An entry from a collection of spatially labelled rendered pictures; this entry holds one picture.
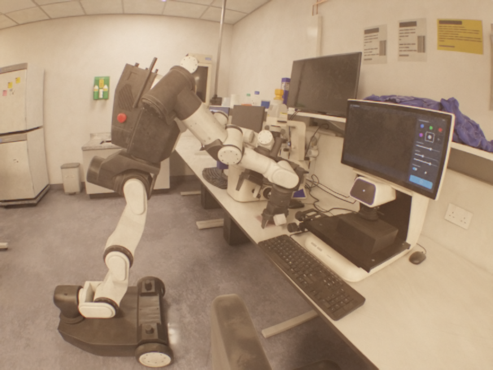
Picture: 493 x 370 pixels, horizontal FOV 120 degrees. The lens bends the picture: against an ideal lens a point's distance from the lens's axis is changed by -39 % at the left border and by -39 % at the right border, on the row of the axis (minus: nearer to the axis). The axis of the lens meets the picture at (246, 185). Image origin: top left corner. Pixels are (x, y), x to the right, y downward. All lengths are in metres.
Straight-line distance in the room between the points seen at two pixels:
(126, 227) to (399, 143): 1.08
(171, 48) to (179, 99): 3.21
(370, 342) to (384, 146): 0.63
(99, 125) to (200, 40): 2.04
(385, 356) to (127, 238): 1.00
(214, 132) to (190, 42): 3.28
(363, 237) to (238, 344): 0.59
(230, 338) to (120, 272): 0.84
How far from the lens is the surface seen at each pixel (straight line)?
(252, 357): 0.33
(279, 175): 0.85
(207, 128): 0.73
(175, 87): 0.68
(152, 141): 0.85
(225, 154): 0.76
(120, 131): 0.87
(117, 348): 1.38
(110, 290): 1.27
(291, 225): 0.90
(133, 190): 0.92
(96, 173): 0.96
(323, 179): 1.83
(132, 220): 0.99
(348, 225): 0.85
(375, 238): 0.79
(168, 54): 3.85
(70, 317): 1.49
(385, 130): 0.88
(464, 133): 1.10
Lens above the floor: 1.25
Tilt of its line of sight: 18 degrees down
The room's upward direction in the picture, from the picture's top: 5 degrees clockwise
